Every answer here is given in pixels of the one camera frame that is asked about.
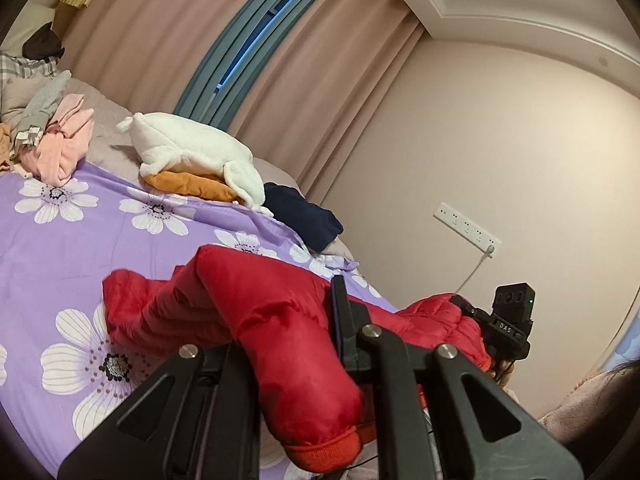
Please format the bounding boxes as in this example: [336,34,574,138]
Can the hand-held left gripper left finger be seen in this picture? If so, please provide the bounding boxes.
[57,342,267,480]

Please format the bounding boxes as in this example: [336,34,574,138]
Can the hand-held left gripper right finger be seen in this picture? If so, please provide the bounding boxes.
[326,275,584,480]

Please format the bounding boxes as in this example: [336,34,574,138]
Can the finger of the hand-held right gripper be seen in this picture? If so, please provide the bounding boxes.
[449,294,488,322]

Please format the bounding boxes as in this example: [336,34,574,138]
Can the red down jacket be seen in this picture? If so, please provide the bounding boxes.
[102,245,493,474]

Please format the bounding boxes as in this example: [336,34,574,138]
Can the person's right hand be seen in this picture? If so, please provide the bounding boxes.
[487,357,516,387]

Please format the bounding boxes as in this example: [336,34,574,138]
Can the person's pink fleece clothing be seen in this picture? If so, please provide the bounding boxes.
[537,360,640,461]

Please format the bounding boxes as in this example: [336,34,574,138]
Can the navy blue garment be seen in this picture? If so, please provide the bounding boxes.
[262,182,345,253]

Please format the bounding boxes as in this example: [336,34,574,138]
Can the purple floral bed sheet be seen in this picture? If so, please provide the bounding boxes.
[0,160,431,480]

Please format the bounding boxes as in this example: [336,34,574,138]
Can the orange garment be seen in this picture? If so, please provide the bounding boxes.
[144,170,246,206]

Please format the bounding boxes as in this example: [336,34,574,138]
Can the white fleece garment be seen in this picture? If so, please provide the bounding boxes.
[116,111,275,219]

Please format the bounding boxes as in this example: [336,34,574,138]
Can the pink garment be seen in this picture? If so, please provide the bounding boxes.
[20,92,96,186]

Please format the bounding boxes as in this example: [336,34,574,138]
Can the small tan garment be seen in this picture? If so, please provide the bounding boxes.
[0,122,14,171]

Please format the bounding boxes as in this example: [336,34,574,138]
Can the beige curtain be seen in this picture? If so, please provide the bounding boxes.
[54,0,427,222]

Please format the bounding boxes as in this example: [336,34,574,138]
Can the grey garment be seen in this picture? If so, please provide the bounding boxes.
[12,70,72,149]

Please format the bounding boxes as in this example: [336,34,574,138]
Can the plaid bedding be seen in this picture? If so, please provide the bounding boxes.
[0,52,61,97]

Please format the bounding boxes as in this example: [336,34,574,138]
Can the dark brown cloth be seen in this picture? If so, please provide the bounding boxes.
[22,22,66,61]

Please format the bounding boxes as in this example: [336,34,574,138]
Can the white pillow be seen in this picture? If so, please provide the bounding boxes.
[0,2,57,54]

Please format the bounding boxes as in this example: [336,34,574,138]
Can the white power cable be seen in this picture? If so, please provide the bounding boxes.
[452,245,497,297]

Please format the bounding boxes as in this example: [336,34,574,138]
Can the white wall power strip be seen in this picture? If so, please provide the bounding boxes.
[433,202,502,260]

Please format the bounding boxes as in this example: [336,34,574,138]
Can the blue-grey window frame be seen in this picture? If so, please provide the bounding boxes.
[173,0,362,129]

